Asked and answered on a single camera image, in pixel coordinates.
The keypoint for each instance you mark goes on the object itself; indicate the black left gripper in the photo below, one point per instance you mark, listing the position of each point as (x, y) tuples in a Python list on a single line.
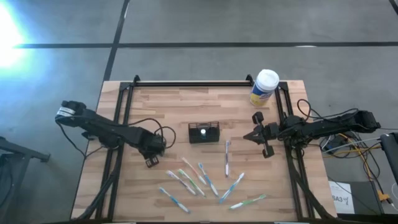
[(152, 143)]

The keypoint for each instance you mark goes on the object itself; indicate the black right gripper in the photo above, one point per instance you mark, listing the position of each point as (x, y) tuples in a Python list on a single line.
[(272, 130)]

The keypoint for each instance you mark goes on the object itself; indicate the orange toothbrush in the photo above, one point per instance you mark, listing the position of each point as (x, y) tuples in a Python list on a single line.
[(193, 170)]

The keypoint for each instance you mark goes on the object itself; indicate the green toothbrush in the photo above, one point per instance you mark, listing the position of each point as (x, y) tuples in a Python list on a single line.
[(191, 182), (248, 202)]

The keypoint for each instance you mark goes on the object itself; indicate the blue toothbrush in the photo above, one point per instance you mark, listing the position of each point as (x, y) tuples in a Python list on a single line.
[(208, 181), (174, 200), (232, 188)]

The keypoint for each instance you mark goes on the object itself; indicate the small teal mouthwash bottle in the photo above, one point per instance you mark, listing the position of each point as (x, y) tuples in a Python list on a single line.
[(203, 132)]

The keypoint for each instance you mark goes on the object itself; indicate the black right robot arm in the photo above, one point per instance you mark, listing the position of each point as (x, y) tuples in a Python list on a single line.
[(329, 126)]

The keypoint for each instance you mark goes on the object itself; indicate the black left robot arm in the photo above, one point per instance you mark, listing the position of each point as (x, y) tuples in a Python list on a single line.
[(99, 126)]

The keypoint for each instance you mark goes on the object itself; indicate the white yellow blue wipes canister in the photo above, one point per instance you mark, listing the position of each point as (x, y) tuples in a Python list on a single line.
[(262, 90)]

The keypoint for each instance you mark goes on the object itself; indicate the blue electronic device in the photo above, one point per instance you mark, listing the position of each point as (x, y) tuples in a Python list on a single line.
[(334, 143)]

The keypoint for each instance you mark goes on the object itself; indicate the white paper sign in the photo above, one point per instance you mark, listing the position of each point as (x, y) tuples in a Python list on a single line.
[(340, 199)]

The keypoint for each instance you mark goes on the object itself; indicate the dark grey floor panel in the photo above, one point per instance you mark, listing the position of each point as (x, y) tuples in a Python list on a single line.
[(362, 202)]

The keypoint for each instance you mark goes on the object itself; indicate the black padded bar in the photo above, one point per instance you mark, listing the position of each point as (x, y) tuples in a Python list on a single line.
[(391, 149)]

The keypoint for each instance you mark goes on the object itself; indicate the grey metal stand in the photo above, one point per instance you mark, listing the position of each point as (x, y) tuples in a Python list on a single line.
[(21, 151)]

